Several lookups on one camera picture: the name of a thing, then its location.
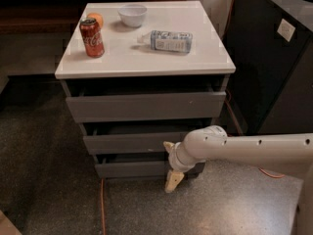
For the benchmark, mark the grey top drawer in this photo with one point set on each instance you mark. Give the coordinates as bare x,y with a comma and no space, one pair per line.
106,108

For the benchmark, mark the red coke can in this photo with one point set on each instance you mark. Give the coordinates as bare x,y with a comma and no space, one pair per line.
92,37

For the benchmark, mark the orange fruit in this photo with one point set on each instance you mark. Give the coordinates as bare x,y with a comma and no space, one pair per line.
97,17

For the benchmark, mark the grey drawer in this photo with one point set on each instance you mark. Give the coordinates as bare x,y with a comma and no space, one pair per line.
138,165
139,136
106,108

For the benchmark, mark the clear plastic water bottle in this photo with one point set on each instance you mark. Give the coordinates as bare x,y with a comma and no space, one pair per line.
169,41

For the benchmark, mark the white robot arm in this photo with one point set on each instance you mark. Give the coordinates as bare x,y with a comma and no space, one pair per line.
290,154

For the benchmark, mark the white bowl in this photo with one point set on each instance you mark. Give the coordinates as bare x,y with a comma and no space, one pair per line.
132,15

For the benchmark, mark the brown cardboard corner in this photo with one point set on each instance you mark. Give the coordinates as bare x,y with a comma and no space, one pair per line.
7,227

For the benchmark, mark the grey cabinet with white top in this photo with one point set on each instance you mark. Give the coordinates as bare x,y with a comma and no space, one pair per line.
128,67

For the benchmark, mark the white wall outlet plate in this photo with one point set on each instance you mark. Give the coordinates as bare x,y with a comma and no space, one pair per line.
286,30

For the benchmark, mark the black counter cabinet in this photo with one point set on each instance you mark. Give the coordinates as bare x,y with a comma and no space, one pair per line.
272,87

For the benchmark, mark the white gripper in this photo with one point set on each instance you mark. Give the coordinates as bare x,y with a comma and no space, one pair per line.
175,161

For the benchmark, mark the grey bottom drawer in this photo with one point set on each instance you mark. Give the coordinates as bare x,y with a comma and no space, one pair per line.
138,165

